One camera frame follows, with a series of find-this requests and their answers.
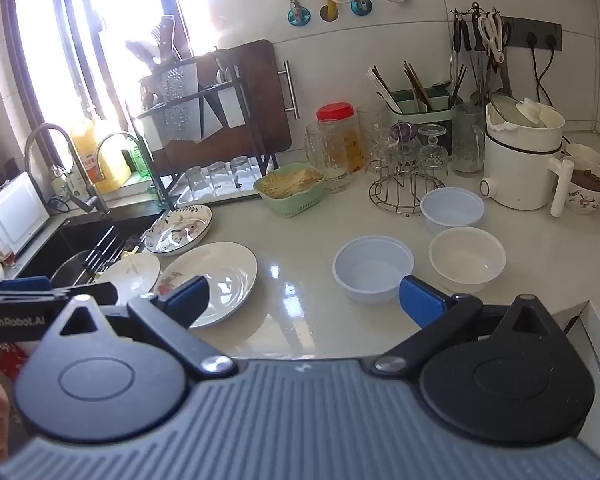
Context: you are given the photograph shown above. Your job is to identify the small white leaf plate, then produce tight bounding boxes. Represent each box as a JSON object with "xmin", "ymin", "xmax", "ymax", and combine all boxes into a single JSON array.
[{"xmin": 96, "ymin": 252, "xmax": 160, "ymax": 304}]

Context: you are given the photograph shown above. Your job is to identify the white ceramic bowl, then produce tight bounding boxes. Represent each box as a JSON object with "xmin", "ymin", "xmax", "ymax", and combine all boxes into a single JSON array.
[{"xmin": 429, "ymin": 226, "xmax": 506, "ymax": 294}]

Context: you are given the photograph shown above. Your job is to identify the white plate orange rim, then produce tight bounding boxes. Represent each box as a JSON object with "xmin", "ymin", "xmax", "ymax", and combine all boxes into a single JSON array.
[{"xmin": 154, "ymin": 242, "xmax": 258, "ymax": 328}]

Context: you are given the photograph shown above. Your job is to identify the translucent plastic bowl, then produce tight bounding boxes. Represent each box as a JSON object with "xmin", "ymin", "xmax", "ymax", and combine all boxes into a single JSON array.
[
  {"xmin": 420, "ymin": 188, "xmax": 486, "ymax": 235},
  {"xmin": 332, "ymin": 235, "xmax": 415, "ymax": 306}
]

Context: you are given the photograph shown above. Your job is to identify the floral patterned plate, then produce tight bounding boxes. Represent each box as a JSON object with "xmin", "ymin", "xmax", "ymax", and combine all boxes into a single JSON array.
[{"xmin": 142, "ymin": 205, "xmax": 213, "ymax": 256}]

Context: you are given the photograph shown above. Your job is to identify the steel kitchen faucet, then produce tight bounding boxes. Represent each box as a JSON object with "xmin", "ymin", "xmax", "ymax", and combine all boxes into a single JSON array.
[{"xmin": 23, "ymin": 122, "xmax": 112, "ymax": 217}]

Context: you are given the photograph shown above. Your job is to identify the white box by sink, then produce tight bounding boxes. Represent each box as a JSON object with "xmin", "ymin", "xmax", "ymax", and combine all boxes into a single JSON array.
[{"xmin": 0, "ymin": 172, "xmax": 50, "ymax": 256}]

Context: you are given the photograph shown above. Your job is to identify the upturned glass left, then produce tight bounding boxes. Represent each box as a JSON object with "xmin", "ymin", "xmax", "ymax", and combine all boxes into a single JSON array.
[{"xmin": 185, "ymin": 166, "xmax": 213, "ymax": 202}]

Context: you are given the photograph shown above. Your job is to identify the upturned glass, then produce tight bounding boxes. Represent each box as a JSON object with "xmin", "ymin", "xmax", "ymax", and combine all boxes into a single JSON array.
[
  {"xmin": 185, "ymin": 166, "xmax": 213, "ymax": 202},
  {"xmin": 208, "ymin": 162, "xmax": 236, "ymax": 196},
  {"xmin": 230, "ymin": 156, "xmax": 258, "ymax": 191}
]

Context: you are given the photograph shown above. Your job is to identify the upturned glass middle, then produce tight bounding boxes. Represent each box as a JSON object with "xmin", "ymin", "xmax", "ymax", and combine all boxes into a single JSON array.
[{"xmin": 208, "ymin": 162, "xmax": 236, "ymax": 196}]

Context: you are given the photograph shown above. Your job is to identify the yellow detergent bottle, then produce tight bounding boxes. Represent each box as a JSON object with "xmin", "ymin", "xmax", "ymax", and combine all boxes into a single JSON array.
[{"xmin": 70, "ymin": 119, "xmax": 131, "ymax": 194}]

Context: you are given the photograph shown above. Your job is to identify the green dish soap bottle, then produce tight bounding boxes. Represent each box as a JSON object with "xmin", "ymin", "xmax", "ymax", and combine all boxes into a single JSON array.
[{"xmin": 126, "ymin": 140, "xmax": 150, "ymax": 180}]

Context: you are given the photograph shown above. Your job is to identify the upturned glass right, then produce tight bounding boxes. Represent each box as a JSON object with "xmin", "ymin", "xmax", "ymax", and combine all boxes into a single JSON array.
[{"xmin": 230, "ymin": 156, "xmax": 258, "ymax": 191}]

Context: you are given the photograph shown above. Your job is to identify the green basket with noodles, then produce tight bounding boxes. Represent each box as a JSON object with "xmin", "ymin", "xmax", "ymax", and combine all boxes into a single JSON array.
[{"xmin": 253, "ymin": 162, "xmax": 325, "ymax": 218}]

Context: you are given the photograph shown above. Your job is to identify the red lid plastic jar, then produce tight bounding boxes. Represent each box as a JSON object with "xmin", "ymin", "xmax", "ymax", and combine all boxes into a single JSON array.
[{"xmin": 316, "ymin": 102, "xmax": 365, "ymax": 174}]

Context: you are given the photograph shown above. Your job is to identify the tall textured glass pitcher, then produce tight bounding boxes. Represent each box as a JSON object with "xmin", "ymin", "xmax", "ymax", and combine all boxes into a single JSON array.
[{"xmin": 452, "ymin": 103, "xmax": 486, "ymax": 176}]

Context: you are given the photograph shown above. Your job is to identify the white electric cooker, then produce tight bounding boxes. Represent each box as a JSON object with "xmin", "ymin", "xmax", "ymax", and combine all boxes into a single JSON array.
[{"xmin": 479, "ymin": 93, "xmax": 574, "ymax": 218}]

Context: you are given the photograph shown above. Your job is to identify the tall clear glass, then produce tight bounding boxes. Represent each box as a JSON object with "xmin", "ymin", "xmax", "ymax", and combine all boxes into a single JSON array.
[{"xmin": 356, "ymin": 101, "xmax": 392, "ymax": 174}]

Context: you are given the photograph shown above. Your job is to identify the textured glass mug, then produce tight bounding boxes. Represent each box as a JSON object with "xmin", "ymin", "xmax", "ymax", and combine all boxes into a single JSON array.
[{"xmin": 304, "ymin": 120, "xmax": 350, "ymax": 194}]

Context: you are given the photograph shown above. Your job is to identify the black dish rack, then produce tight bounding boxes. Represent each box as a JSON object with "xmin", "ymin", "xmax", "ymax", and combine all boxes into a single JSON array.
[{"xmin": 124, "ymin": 46, "xmax": 282, "ymax": 212}]

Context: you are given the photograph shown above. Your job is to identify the green utensil holder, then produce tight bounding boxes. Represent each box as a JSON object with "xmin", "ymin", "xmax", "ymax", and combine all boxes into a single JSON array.
[{"xmin": 390, "ymin": 88, "xmax": 453, "ymax": 153}]

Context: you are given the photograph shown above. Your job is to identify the brown wooden cutting board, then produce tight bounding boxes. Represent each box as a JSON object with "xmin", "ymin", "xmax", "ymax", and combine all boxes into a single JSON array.
[{"xmin": 147, "ymin": 38, "xmax": 301, "ymax": 174}]

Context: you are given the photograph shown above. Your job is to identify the wire cup rack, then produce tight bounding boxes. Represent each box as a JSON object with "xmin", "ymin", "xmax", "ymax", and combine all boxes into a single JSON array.
[{"xmin": 368, "ymin": 153, "xmax": 449, "ymax": 217}]

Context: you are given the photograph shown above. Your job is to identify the black wall power socket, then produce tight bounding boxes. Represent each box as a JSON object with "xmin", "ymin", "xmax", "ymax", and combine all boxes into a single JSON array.
[{"xmin": 503, "ymin": 16, "xmax": 562, "ymax": 52}]

